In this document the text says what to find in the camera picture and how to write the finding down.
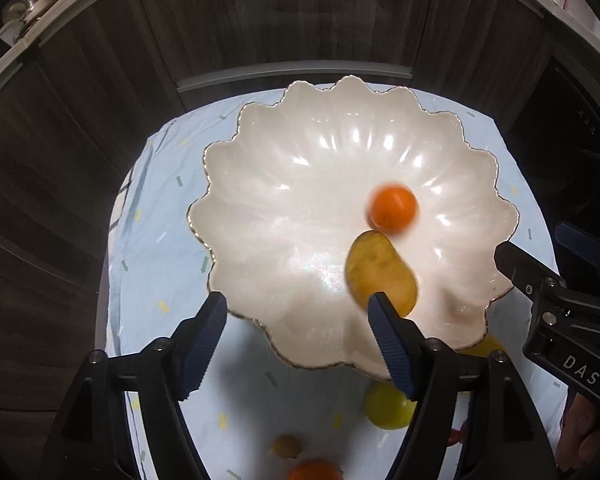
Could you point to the light blue patterned tablecloth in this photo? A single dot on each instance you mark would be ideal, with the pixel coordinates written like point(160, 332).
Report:
point(150, 270)

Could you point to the dark wood kitchen cabinet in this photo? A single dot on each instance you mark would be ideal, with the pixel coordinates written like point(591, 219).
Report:
point(105, 135)

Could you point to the yellow lemon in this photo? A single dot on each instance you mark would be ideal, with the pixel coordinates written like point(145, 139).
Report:
point(487, 346)

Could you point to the small brown fruit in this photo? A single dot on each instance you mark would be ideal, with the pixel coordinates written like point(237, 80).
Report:
point(286, 446)

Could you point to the white scalloped bowl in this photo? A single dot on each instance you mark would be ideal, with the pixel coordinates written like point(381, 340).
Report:
point(290, 210)

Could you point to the person's right hand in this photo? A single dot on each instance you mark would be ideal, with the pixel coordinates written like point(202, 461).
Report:
point(585, 427)

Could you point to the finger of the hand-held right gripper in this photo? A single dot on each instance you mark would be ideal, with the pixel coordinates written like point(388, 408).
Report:
point(517, 260)
point(577, 242)

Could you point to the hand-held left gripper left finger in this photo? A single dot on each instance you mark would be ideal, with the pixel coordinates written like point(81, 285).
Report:
point(207, 345)

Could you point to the green apple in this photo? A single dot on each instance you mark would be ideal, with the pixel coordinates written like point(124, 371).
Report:
point(385, 407)

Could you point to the white kitchen countertop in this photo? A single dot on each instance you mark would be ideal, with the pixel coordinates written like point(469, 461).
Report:
point(575, 15)

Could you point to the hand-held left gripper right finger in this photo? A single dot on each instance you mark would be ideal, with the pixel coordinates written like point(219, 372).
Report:
point(387, 345)

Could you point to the small red fruit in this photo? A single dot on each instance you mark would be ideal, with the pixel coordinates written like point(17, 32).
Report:
point(455, 437)

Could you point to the black built-in appliance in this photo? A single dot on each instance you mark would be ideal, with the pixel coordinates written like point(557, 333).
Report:
point(570, 125)

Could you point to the orange mandarin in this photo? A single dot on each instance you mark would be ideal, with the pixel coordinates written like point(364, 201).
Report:
point(314, 471)
point(392, 208)

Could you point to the yellow-brown mango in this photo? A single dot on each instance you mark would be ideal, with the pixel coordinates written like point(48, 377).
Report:
point(375, 270)

